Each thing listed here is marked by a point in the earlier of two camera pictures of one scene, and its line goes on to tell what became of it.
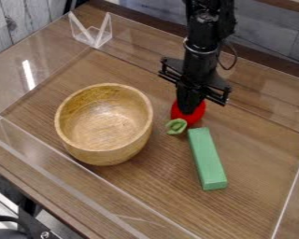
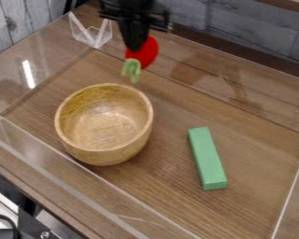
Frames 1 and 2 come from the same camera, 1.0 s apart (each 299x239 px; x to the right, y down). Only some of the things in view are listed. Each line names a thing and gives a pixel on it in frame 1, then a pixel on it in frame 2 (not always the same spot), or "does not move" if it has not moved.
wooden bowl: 103,121 does not move
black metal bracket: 30,228 does not move
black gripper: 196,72 → 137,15
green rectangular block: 208,164 does not move
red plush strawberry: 192,118 → 140,59
